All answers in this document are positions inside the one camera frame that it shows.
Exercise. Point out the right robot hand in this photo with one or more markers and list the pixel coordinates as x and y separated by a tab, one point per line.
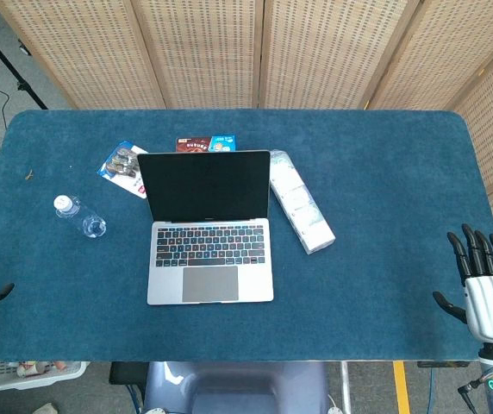
488	302

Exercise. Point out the silver laptop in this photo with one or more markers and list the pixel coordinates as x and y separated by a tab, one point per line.
210	276

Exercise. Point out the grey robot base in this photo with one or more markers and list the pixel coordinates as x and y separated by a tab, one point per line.
235	388

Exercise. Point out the clear plastic water bottle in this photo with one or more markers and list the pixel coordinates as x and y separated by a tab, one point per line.
80	216

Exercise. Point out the white plastic basket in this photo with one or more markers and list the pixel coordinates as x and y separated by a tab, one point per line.
31	374

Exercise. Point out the blue table cloth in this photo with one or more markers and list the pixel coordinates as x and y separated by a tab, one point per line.
358	241

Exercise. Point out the blue binder clip blister pack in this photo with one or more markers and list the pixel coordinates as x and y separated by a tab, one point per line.
121	166

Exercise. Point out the black tripod stand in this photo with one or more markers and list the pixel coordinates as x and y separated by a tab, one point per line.
5	60

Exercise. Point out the black box under table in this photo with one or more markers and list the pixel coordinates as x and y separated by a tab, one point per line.
126	374

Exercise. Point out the white tissue pack sleeve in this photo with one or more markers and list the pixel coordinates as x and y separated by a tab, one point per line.
299	199

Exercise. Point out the blue cookie box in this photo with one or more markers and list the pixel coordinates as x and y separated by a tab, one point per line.
205	144

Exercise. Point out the woven folding screen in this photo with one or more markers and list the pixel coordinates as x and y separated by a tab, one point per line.
298	52

